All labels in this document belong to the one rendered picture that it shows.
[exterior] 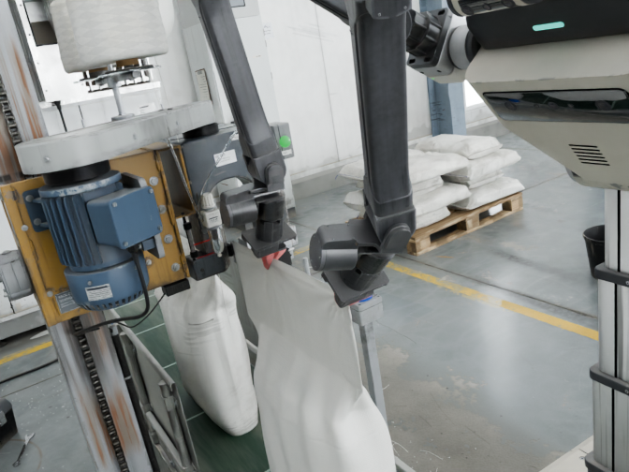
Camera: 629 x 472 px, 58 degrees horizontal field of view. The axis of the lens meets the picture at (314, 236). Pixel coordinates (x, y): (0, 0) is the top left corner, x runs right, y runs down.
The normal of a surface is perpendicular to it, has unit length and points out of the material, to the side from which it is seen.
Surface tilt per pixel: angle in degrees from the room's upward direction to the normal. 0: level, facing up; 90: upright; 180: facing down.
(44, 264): 90
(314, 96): 90
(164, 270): 90
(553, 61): 40
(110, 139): 90
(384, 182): 113
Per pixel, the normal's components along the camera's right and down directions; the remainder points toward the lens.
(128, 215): 0.83, 0.04
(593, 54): -0.68, -0.53
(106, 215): -0.55, 0.34
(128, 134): 0.94, -0.04
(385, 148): 0.19, 0.72
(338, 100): 0.53, 0.18
